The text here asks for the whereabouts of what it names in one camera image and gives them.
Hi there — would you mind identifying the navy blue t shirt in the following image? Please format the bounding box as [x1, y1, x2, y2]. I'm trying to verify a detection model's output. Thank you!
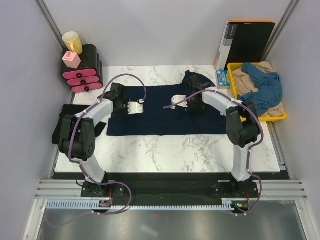
[106, 70, 227, 137]

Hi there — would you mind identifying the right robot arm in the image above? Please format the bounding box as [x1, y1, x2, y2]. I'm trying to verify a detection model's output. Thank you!
[186, 75, 261, 197]

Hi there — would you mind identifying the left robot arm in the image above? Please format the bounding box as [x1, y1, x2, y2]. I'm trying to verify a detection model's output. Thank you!
[59, 83, 129, 197]

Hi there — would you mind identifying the blue small book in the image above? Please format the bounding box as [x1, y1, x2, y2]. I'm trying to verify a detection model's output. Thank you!
[216, 70, 231, 89]

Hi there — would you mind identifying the black pink drawer unit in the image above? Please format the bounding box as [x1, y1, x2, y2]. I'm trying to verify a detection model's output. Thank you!
[60, 44, 104, 93]

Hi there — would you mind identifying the beige t shirt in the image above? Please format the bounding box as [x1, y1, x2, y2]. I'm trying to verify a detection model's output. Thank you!
[232, 61, 286, 118]

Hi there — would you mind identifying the folded black t shirt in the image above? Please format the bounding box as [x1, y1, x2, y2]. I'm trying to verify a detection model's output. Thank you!
[52, 104, 107, 145]

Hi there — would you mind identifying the pink cube box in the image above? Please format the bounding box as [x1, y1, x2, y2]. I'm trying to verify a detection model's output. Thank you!
[62, 51, 81, 69]

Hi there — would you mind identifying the yellow mug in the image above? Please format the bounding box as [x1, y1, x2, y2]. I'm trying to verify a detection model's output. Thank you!
[62, 31, 83, 55]

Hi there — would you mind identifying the black orange folder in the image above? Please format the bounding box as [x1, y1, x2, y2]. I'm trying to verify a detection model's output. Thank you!
[214, 20, 276, 70]

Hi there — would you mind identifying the yellow plastic bin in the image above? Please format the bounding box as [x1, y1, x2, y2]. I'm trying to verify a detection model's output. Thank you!
[227, 63, 287, 123]

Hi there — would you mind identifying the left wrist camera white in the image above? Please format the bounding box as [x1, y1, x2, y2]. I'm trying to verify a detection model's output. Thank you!
[127, 101, 144, 115]

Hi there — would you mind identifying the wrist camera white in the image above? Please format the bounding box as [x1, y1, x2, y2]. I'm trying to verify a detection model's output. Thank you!
[170, 95, 188, 109]
[127, 101, 144, 115]

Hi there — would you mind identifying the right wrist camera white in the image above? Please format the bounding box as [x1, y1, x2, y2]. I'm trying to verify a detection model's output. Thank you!
[170, 95, 188, 109]

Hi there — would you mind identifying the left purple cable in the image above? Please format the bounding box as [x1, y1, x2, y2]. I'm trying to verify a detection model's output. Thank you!
[44, 73, 148, 228]

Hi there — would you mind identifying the purple cable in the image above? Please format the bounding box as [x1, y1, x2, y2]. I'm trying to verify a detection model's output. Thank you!
[44, 73, 148, 228]
[162, 89, 266, 217]

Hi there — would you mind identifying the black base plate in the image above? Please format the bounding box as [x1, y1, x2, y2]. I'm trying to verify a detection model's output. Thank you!
[81, 171, 260, 207]

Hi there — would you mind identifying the right cable duct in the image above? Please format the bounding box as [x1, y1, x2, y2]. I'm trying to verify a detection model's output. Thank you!
[221, 198, 250, 212]

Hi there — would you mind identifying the cable duct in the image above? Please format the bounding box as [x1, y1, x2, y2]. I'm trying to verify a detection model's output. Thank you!
[46, 199, 113, 210]
[221, 198, 250, 212]

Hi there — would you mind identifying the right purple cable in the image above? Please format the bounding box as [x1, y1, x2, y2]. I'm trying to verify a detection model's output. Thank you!
[162, 89, 266, 217]

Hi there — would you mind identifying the left cable duct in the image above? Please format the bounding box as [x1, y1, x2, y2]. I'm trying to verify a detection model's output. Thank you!
[46, 199, 113, 210]

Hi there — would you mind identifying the aluminium rail frame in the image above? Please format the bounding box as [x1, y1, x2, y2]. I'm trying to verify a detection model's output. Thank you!
[24, 122, 308, 240]

